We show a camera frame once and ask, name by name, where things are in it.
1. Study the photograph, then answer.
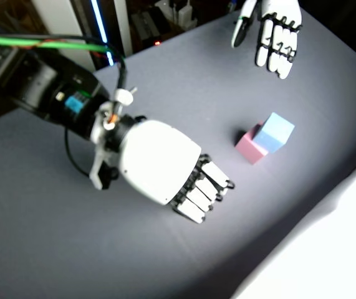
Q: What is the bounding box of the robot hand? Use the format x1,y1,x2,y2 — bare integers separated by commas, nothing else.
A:
117,119,236,225
231,0,303,80

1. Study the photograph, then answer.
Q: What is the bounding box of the thick black cable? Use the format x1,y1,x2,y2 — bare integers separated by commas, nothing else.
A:
9,34,128,92

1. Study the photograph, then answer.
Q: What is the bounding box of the grey table cloth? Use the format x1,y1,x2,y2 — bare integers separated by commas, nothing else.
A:
0,6,356,299

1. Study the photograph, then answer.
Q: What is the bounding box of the green cable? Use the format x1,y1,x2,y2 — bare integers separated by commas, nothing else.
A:
0,32,113,54

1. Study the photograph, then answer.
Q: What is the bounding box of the white plastic container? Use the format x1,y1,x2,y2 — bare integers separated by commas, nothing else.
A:
156,0,198,31

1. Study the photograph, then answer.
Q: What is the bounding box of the white backdrop board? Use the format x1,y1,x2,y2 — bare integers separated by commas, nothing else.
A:
230,149,356,299

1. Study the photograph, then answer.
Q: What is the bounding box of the pink foam cube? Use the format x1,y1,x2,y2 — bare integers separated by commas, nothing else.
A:
234,121,271,164

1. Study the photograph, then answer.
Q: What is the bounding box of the small blue foam cube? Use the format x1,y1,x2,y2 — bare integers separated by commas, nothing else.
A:
251,112,296,154

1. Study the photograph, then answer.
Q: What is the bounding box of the blue light strip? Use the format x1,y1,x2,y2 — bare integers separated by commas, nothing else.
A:
89,0,115,67

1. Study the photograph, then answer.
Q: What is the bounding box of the thin black cable loop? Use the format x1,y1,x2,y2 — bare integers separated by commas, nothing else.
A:
64,126,93,178

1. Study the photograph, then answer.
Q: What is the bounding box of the white pillar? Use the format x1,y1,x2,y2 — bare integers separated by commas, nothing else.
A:
31,0,97,71

